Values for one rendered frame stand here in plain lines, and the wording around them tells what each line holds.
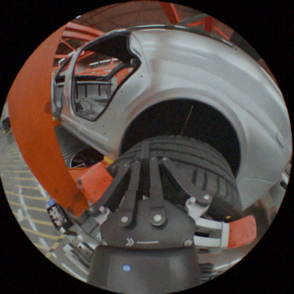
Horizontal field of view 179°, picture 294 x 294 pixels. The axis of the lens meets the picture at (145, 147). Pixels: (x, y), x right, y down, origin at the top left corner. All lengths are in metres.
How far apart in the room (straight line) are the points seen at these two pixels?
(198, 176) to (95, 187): 0.20
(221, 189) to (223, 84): 0.39
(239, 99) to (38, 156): 0.79
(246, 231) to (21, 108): 0.64
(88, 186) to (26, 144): 0.27
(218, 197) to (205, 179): 0.05
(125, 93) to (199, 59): 0.42
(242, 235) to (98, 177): 0.37
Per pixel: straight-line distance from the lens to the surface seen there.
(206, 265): 0.34
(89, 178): 0.21
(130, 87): 0.55
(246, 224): 0.31
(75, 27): 3.55
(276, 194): 2.63
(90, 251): 0.35
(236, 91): 0.49
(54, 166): 0.44
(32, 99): 0.35
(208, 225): 0.23
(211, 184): 0.19
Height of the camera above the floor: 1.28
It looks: 33 degrees down
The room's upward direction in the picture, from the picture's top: 13 degrees clockwise
